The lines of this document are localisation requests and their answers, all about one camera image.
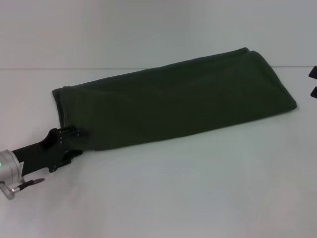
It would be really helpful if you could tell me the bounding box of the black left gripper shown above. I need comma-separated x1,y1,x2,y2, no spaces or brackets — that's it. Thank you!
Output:
11,125,89,174

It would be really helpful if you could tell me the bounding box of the dark green shirt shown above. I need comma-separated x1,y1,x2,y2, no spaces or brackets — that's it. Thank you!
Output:
51,47,298,152

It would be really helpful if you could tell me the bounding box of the thin grey cable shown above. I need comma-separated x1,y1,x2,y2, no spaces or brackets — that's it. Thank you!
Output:
21,178,46,191

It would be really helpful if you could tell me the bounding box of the silver cable connector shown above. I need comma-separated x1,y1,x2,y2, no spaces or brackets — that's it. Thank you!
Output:
0,182,25,201

